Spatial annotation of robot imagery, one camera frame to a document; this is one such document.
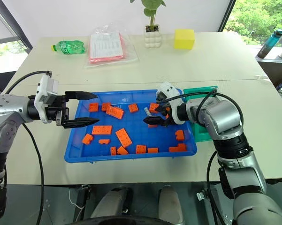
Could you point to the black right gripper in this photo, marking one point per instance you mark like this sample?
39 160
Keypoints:
167 117

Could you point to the long orange building brick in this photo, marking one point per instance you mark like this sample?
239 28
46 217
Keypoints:
124 137
115 112
102 129

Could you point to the green potted plant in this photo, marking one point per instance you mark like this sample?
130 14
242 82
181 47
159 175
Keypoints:
151 10

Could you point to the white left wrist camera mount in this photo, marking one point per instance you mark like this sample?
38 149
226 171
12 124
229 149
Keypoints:
45 90

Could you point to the dark rounded robot base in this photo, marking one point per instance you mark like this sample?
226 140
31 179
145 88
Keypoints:
131 221

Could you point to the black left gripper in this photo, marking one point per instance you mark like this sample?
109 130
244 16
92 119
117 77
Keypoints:
58 109

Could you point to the stepped orange building brick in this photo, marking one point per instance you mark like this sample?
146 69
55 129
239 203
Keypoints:
179 148

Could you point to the yellow cube box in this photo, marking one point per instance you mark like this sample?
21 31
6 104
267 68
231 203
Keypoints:
183 39

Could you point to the metal table leg bracket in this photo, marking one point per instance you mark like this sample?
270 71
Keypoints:
203 195

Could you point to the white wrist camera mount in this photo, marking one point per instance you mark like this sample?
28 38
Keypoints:
167 87
45 90

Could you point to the grey robot leg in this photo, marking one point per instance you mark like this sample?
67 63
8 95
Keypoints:
170 204
110 204

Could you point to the small orange building brick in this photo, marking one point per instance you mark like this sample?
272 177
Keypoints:
93 107
87 139
179 135
104 141
152 126
105 106
123 150
141 149
153 107
133 108
113 151
152 150

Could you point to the green plastic bin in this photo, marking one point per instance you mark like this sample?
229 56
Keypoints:
197 92

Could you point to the silver cylindrical battery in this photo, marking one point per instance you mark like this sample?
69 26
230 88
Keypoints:
148 111

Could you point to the grey window ledge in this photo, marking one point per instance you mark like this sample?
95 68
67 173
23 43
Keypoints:
274 59

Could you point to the green plastic bottle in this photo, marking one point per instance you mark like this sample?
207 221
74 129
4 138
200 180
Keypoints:
70 47

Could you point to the white bubble plant pot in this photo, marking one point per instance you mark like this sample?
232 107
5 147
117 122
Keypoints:
152 39

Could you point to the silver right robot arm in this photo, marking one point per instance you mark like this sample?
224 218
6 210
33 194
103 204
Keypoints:
225 112

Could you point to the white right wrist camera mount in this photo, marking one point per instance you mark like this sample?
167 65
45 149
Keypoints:
167 87

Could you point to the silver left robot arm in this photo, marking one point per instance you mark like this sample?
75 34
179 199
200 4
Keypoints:
4 105

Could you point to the clear bag with papers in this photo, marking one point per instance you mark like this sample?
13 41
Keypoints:
105 47

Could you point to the blue plastic bin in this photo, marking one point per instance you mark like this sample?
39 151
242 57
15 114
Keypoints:
154 138

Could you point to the teal and black water bottle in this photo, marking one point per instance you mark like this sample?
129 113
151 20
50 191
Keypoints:
268 44

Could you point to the black window frame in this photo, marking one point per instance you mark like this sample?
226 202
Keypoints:
226 14
11 23

